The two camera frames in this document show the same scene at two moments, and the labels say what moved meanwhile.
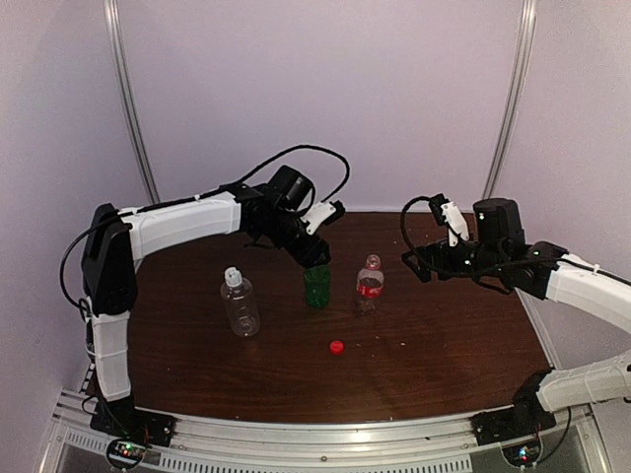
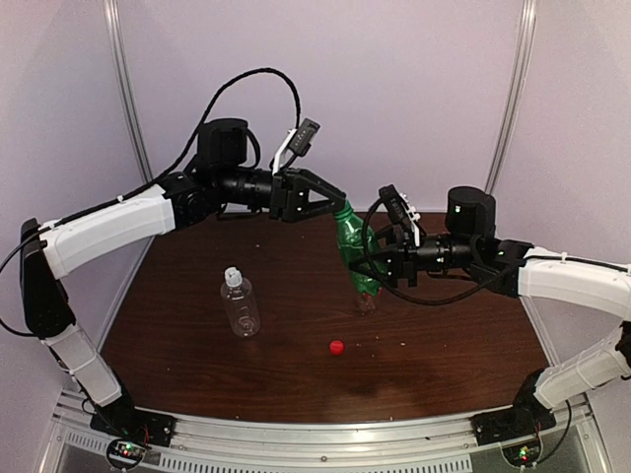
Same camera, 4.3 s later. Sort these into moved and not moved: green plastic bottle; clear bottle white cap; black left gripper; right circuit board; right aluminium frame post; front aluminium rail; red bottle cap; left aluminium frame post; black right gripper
Moved: green plastic bottle; black right gripper; black left gripper
Not moved: clear bottle white cap; left aluminium frame post; right aluminium frame post; right circuit board; front aluminium rail; red bottle cap
